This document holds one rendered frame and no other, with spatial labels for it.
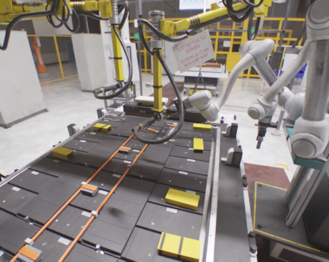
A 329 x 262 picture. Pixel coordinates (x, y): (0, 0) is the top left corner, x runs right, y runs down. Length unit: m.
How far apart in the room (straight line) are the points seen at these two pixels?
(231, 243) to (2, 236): 1.02
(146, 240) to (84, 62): 6.94
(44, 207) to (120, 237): 0.44
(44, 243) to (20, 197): 0.36
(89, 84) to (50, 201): 6.59
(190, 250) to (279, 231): 1.24
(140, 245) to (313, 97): 1.03
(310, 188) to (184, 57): 1.39
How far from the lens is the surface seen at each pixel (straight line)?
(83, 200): 1.04
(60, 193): 1.12
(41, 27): 1.98
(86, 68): 7.37
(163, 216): 0.90
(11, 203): 1.22
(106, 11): 1.80
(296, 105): 1.74
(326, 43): 1.07
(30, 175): 1.36
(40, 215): 1.06
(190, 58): 1.52
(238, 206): 1.18
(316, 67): 1.07
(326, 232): 1.88
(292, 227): 2.00
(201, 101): 1.33
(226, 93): 1.43
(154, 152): 1.28
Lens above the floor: 1.72
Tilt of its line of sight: 27 degrees down
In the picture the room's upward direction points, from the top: straight up
